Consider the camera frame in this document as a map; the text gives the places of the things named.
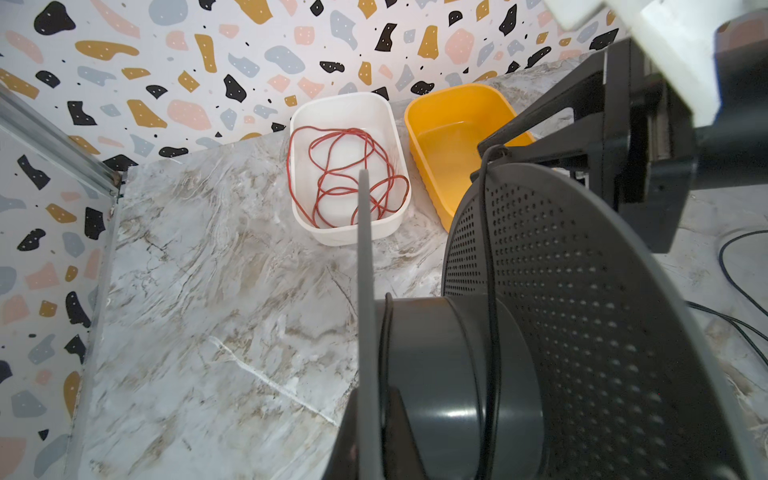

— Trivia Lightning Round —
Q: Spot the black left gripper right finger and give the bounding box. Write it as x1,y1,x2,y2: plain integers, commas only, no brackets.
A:
383,387,427,479

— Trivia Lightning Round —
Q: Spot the black cable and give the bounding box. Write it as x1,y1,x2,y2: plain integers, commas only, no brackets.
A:
377,143,768,480

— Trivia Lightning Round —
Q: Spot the red cable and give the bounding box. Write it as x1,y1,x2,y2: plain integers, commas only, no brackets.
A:
286,125,411,230

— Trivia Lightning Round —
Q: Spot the white plastic bin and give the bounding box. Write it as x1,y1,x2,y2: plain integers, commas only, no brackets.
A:
287,91,413,247

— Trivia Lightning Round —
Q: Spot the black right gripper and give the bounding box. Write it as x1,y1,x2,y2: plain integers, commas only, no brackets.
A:
477,39,696,253

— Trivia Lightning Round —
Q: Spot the grey perforated cable spool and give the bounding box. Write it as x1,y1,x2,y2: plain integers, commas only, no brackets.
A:
356,161,766,479

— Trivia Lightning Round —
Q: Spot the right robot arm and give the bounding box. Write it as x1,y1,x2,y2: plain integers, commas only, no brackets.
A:
478,31,767,253

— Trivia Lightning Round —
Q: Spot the aluminium corner rail left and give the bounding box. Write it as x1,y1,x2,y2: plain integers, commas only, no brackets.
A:
1,86,123,200

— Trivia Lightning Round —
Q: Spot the yellow plastic bin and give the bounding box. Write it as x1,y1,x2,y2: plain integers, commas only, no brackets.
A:
404,83,516,230

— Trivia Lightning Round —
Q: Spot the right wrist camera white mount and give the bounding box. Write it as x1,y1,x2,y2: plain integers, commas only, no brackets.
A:
546,0,767,127

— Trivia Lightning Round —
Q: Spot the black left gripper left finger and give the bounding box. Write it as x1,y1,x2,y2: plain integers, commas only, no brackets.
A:
322,389,359,480

